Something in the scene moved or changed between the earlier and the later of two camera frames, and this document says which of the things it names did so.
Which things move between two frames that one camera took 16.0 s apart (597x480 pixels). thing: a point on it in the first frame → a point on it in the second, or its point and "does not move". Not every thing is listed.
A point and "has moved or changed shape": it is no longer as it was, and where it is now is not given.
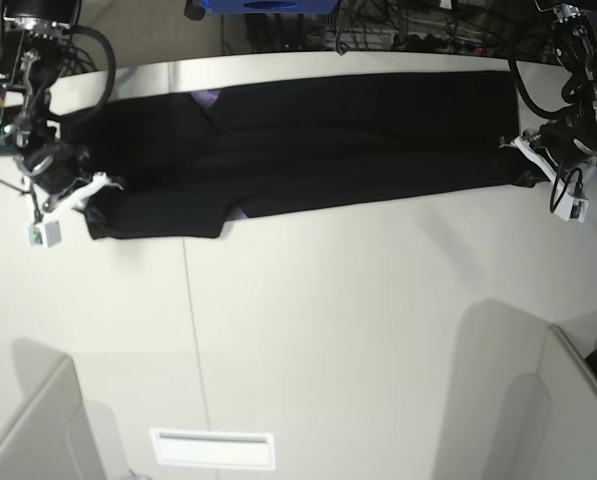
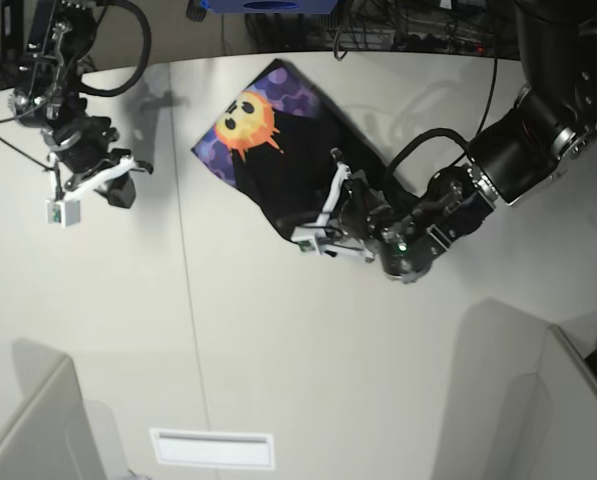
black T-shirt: x=174 y=162 has moved or changed shape
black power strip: x=434 y=44 does not move
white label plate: x=242 y=450 does not move
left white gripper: x=75 y=199 → x=98 y=179
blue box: x=234 y=7 does not move
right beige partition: x=532 y=406 does not move
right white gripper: x=524 y=143 → x=342 y=173
